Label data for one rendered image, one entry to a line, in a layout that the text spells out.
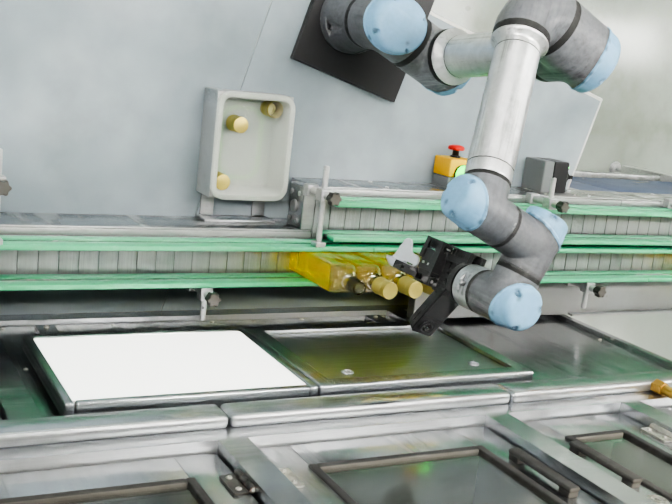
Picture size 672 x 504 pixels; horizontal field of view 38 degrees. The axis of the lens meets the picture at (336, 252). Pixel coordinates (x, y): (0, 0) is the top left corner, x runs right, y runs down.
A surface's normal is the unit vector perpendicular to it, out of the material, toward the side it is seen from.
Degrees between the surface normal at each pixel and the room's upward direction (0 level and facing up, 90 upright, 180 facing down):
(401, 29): 9
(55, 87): 0
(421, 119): 0
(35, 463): 0
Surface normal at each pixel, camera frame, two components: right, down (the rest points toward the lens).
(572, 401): 0.11, -0.97
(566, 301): 0.46, 0.23
